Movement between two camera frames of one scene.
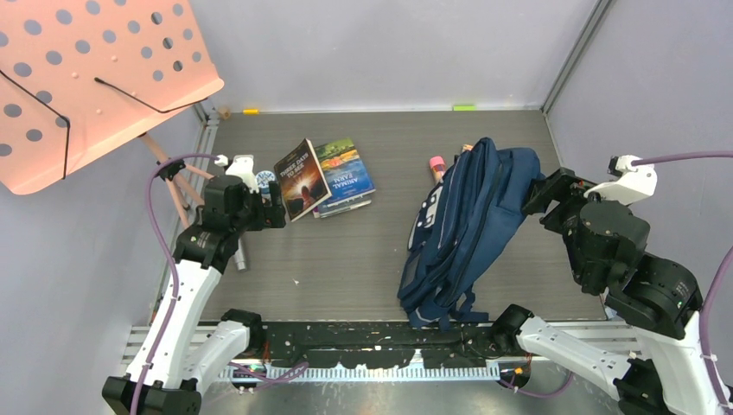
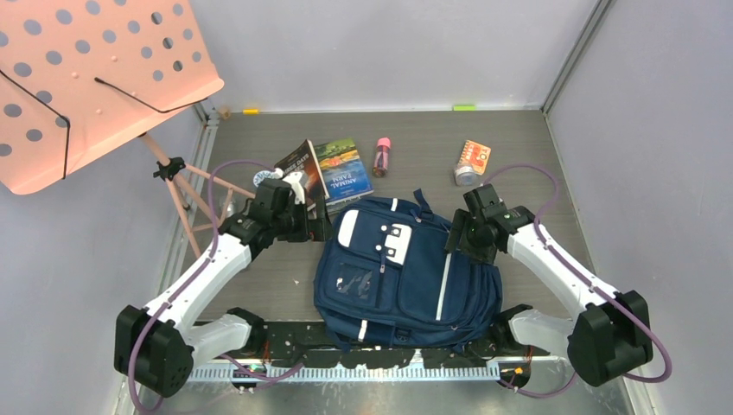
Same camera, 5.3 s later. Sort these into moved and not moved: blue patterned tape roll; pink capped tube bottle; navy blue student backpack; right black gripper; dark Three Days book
Moved: navy blue student backpack; pink capped tube bottle; right black gripper
Not moved: blue patterned tape roll; dark Three Days book
